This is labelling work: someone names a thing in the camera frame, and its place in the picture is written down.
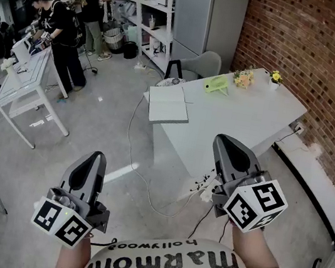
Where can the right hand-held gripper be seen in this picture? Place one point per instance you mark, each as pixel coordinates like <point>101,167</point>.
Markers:
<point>254,205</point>

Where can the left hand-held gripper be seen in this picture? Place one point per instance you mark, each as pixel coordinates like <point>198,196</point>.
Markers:
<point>78,210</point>

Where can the white grey-cover notebook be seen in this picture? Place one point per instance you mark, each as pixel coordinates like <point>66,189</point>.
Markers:
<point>167,104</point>

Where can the person's left forearm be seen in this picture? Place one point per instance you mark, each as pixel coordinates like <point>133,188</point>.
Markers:
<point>70,260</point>

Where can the green desk fan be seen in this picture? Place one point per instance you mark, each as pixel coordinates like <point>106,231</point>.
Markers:
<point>215,84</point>

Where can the peach flower bouquet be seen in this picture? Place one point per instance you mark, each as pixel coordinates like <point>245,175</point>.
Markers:
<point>244,78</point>

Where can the yellow flower white pot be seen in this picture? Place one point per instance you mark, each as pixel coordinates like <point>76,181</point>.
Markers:
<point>275,79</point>

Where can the grey shell chair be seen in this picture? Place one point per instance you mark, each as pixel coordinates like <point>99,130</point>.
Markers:
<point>208,62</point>

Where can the black-white floral cushion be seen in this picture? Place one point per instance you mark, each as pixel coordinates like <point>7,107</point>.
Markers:
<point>171,81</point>

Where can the black power adapter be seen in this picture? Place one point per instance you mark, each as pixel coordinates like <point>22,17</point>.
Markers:
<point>93,70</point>

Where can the white long-leg table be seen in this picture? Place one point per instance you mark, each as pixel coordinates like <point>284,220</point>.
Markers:
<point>27,78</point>

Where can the white power strip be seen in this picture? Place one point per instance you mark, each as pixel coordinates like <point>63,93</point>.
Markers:
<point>140,66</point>

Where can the black bucket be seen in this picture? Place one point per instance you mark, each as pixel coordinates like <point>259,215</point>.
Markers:
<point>130,51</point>

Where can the white vase white flowers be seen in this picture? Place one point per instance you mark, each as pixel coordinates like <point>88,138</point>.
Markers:
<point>7,65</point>

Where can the white box device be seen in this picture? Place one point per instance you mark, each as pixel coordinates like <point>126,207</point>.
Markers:
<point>22,50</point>

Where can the grey refrigerator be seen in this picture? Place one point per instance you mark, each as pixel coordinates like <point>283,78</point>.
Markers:
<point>202,18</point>

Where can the white metal shelving unit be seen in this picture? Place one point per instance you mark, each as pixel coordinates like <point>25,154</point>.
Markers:
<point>155,34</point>

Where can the white wall socket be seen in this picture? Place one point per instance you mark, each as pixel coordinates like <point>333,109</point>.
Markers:
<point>300,127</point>

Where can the white low wall ledge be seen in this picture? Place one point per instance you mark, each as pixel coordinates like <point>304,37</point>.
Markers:
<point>315,183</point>

